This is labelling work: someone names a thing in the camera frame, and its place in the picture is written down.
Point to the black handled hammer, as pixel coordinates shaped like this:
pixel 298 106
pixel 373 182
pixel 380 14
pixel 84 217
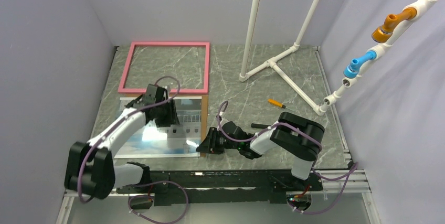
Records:
pixel 259 126

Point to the orange nozzle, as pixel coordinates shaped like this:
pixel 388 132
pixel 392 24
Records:
pixel 385 31

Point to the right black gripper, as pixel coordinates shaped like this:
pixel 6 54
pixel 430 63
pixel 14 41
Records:
pixel 210 145

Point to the blue nozzle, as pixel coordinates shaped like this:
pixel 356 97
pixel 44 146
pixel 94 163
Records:
pixel 352 70

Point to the orange handled screwdriver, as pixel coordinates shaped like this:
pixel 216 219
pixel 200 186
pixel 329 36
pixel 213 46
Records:
pixel 276 103

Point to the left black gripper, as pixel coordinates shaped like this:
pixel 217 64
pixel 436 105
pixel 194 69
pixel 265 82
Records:
pixel 172 119

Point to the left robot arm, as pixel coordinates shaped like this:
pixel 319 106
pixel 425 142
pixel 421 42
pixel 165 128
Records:
pixel 90 167

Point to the pink picture frame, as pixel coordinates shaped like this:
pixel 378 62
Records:
pixel 147 61

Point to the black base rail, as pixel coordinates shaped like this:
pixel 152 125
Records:
pixel 271 185

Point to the building and sky photo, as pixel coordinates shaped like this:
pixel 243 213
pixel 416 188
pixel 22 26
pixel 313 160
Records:
pixel 130 152

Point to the brown backing board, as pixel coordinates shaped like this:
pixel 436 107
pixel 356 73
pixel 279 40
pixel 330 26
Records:
pixel 203 118

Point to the white PVC pipe stand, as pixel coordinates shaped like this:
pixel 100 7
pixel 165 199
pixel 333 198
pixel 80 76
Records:
pixel 343 28

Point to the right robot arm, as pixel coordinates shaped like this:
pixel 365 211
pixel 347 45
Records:
pixel 299 136

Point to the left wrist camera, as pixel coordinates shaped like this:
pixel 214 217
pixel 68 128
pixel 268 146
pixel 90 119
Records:
pixel 168 89

